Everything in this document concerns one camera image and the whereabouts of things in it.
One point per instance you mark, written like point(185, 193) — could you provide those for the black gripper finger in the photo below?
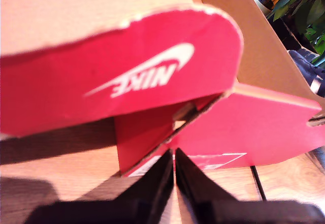
point(193, 183)
point(155, 183)

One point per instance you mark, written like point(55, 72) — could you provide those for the red Nike shoebox with lid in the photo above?
point(152, 81)

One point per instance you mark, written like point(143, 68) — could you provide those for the black plant tray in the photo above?
point(287, 33)

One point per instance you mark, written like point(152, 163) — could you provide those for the small white pot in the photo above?
point(261, 6)

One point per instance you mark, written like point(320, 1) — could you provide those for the green leafy houseplant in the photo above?
point(313, 13)

